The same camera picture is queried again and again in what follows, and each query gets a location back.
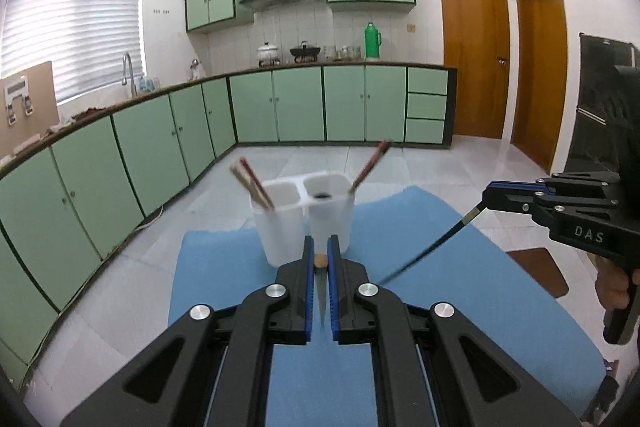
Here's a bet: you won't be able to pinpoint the white floor cable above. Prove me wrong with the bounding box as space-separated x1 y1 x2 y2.
132 206 165 233

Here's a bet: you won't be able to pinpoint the red brown chopstick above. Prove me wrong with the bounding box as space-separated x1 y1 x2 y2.
348 140 387 195
239 157 276 209
351 142 392 194

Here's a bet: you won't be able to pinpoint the blue table mat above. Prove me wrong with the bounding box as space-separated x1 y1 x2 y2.
167 185 605 427

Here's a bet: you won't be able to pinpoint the brown countertop water purifier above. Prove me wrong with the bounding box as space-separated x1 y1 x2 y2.
0 61 60 160

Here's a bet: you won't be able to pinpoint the light wooden chopstick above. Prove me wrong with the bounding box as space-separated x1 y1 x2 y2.
229 163 271 210
231 162 273 209
314 254 328 330

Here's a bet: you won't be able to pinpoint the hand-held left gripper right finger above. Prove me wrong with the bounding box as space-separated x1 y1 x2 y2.
326 234 591 427

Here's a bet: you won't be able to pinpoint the white cooking pot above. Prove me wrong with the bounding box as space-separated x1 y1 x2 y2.
256 41 280 66

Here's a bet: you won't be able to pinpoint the white window blind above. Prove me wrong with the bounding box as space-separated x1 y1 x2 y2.
0 0 146 102

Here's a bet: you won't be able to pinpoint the wooden door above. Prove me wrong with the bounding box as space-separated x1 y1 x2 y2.
436 0 511 140
510 0 570 172

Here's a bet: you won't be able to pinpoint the black panel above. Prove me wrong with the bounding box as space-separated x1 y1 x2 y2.
579 33 640 172

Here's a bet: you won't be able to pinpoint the black chopstick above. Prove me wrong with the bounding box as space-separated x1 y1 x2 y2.
377 202 485 285

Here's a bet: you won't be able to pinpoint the person's right hand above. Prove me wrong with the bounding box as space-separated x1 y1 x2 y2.
595 257 640 312

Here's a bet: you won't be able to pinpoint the black wok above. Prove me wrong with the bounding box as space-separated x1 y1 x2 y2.
290 41 322 64

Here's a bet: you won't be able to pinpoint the green base cabinets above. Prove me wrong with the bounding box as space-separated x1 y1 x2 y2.
0 63 458 393

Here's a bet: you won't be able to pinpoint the green thermos flask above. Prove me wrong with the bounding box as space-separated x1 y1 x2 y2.
364 22 383 61

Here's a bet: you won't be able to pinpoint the white two-compartment utensil holder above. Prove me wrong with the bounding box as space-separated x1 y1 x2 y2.
249 173 357 269

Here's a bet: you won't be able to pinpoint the chrome kitchen faucet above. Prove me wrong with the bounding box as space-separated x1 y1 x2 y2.
121 52 138 98

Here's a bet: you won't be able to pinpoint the dark clothing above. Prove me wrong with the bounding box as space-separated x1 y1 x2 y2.
582 359 623 427

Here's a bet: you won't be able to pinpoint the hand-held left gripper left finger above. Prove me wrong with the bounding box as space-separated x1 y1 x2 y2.
59 235 317 427

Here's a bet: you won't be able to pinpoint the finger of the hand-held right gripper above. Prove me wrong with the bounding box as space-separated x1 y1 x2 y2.
487 172 623 195
481 187 626 233

